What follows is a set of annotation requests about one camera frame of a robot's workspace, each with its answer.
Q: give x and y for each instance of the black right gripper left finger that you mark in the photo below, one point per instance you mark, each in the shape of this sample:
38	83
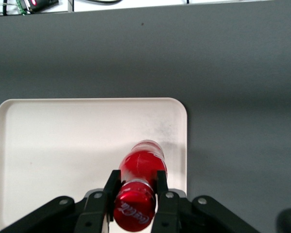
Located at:
92	211

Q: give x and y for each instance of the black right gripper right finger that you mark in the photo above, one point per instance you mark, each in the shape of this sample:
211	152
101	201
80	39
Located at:
167	211

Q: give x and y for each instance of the red coke bottle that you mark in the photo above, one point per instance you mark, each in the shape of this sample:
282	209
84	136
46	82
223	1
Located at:
140	170

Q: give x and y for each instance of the white plastic tray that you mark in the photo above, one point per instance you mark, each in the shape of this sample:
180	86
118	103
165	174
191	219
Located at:
63	145

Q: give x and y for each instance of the black device with red light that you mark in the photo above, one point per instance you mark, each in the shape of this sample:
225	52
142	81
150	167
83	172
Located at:
37	4

